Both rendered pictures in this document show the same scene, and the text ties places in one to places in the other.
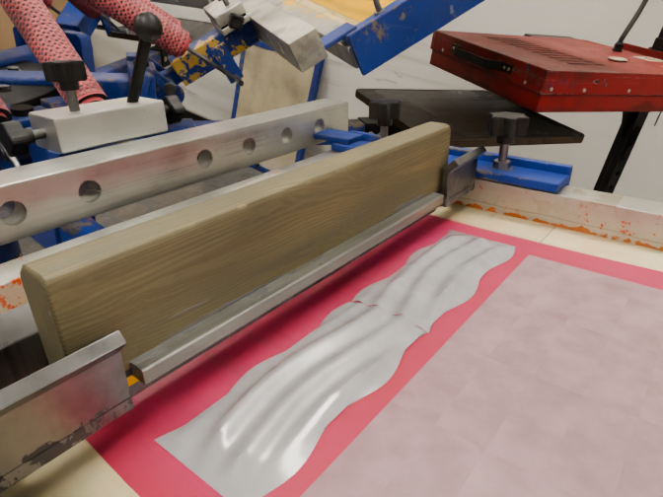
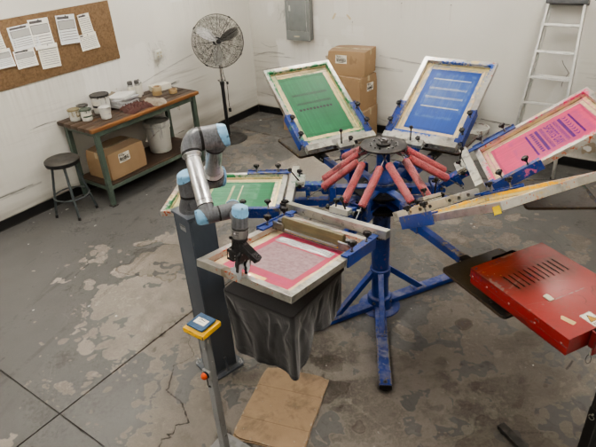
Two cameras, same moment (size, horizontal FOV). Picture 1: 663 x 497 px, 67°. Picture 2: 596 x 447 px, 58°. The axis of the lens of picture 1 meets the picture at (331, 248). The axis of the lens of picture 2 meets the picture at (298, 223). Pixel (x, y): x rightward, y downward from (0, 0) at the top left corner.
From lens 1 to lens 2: 2.86 m
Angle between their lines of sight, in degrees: 77
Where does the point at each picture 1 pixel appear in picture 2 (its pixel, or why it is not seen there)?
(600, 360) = (295, 257)
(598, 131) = not seen: outside the picture
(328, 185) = (311, 227)
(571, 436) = (283, 253)
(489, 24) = not seen: outside the picture
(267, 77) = not seen: outside the picture
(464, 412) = (286, 248)
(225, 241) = (296, 224)
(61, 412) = (278, 226)
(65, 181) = (320, 215)
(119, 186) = (327, 219)
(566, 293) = (312, 258)
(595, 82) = (490, 286)
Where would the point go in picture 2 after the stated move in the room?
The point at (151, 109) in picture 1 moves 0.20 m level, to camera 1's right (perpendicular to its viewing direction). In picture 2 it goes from (344, 211) to (347, 229)
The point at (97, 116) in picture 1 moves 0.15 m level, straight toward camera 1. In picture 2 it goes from (335, 208) to (313, 215)
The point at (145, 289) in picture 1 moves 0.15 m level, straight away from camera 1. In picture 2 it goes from (288, 223) to (312, 216)
